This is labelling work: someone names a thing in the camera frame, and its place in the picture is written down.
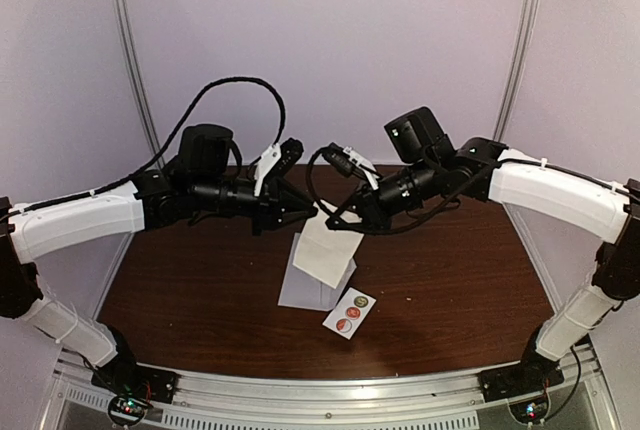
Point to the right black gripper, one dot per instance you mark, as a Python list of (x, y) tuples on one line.
[(372, 214)]

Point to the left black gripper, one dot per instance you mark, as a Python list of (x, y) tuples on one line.
[(274, 202)]

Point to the cream letter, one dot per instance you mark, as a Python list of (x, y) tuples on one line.
[(325, 254)]

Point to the pale blue envelope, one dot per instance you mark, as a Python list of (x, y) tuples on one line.
[(302, 291)]

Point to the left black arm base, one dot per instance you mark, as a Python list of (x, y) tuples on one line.
[(125, 377)]

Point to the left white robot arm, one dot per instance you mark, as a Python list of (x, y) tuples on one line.
[(193, 184)]

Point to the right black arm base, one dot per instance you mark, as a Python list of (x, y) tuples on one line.
[(522, 378)]

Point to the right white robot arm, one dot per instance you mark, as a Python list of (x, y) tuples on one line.
[(436, 174)]

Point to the green round sticker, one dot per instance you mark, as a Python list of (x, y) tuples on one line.
[(361, 301)]

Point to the orange round sticker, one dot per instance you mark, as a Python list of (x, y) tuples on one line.
[(353, 313)]

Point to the white sticker sheet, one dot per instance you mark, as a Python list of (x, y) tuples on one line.
[(338, 312)]

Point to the red white round sticker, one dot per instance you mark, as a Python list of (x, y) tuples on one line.
[(343, 325)]

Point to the left circuit board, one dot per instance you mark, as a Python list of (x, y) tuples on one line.
[(127, 410)]

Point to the circuit board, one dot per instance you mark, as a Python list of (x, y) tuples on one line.
[(127, 410), (529, 411)]

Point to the right circuit board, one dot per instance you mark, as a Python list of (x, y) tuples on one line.
[(529, 411)]

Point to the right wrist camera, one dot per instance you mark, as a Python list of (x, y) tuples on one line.
[(348, 162)]

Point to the aluminium front rail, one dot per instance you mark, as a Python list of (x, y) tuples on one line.
[(451, 400)]

